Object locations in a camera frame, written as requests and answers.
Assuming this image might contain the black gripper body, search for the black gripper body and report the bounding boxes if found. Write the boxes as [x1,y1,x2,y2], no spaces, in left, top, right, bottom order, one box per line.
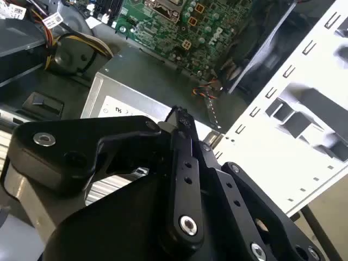
[40,176,245,261]

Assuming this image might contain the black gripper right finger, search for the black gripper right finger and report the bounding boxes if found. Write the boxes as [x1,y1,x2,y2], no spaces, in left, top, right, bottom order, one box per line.
[188,113,327,261]

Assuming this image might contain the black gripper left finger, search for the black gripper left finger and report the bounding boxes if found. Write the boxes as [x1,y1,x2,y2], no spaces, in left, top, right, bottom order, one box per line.
[10,107,205,256]

